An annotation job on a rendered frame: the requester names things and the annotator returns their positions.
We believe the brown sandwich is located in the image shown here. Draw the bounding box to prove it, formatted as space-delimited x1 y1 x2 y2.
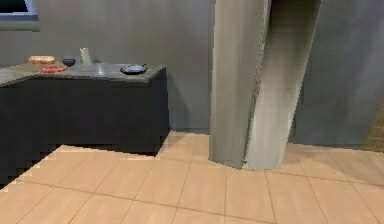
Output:
28 55 57 65

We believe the grey fridge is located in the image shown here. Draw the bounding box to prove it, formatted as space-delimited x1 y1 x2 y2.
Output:
208 0 323 171

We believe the black frying pan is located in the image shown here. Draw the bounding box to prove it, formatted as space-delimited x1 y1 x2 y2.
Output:
119 63 149 76

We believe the black kitchen counter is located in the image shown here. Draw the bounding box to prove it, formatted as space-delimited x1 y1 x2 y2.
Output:
0 61 171 186

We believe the pale paper towel roll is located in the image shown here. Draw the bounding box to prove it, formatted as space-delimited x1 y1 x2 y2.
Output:
79 47 93 68

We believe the red round food plate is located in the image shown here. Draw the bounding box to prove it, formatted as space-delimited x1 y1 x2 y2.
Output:
39 65 69 74

